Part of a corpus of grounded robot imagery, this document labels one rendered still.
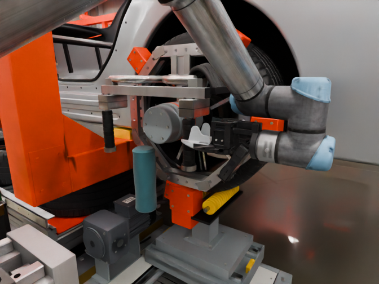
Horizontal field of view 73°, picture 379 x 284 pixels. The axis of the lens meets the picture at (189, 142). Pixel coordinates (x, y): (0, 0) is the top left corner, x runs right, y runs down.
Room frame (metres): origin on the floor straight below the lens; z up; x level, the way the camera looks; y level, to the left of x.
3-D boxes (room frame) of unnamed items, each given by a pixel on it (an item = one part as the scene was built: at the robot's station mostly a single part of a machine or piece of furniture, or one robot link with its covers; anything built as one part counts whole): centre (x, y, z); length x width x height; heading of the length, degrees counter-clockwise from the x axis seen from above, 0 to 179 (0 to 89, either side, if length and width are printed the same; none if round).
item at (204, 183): (0.99, 0.01, 0.85); 0.54 x 0.07 x 0.54; 57
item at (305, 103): (0.55, -0.24, 0.95); 0.11 x 0.08 x 0.11; 44
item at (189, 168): (0.70, 0.00, 0.83); 0.04 x 0.04 x 0.16
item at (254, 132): (0.62, -0.12, 0.86); 0.12 x 0.08 x 0.09; 57
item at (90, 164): (1.28, 0.43, 0.69); 0.52 x 0.17 x 0.35; 147
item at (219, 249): (1.13, -0.08, 0.32); 0.40 x 0.30 x 0.28; 57
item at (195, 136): (0.65, -0.01, 0.85); 0.09 x 0.03 x 0.06; 65
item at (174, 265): (1.13, -0.08, 0.13); 0.50 x 0.36 x 0.10; 57
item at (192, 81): (0.83, 0.00, 1.03); 0.19 x 0.18 x 0.11; 147
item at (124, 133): (1.42, 0.34, 0.71); 0.14 x 0.14 x 0.05; 57
